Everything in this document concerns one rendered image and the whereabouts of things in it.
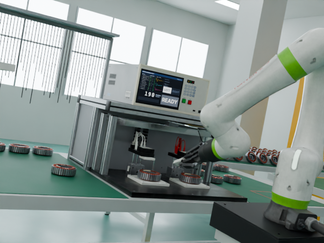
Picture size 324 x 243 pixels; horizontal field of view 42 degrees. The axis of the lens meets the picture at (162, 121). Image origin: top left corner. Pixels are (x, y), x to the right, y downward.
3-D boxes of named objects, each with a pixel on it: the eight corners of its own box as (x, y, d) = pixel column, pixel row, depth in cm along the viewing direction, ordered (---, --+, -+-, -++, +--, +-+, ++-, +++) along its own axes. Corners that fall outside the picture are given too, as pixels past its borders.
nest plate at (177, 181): (209, 189, 212) (209, 186, 212) (185, 187, 204) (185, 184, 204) (192, 181, 225) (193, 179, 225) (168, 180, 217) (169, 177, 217)
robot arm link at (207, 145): (213, 131, 166) (207, 150, 162) (234, 146, 170) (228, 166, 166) (203, 135, 171) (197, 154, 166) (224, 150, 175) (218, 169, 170)
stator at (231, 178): (244, 185, 257) (245, 179, 257) (227, 183, 254) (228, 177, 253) (235, 181, 268) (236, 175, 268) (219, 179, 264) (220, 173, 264)
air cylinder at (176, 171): (182, 179, 227) (183, 168, 226) (170, 178, 223) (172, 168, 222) (177, 177, 231) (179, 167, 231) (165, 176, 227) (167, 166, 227)
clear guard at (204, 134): (240, 147, 208) (243, 135, 208) (202, 141, 196) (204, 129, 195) (201, 136, 236) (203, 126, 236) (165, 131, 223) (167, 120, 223)
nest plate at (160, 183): (169, 186, 199) (169, 183, 199) (141, 184, 191) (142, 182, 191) (153, 178, 212) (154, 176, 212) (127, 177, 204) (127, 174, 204)
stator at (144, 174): (164, 182, 200) (166, 175, 200) (143, 181, 194) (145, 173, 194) (153, 177, 209) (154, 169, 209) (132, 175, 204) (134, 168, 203)
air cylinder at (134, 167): (142, 176, 214) (144, 165, 214) (129, 175, 210) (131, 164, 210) (138, 173, 218) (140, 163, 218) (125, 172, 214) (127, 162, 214)
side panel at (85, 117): (90, 170, 214) (101, 108, 213) (84, 170, 213) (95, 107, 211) (72, 159, 238) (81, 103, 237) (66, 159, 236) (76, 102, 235)
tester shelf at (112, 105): (221, 128, 233) (222, 120, 233) (108, 110, 198) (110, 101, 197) (177, 118, 271) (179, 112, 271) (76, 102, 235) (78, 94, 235)
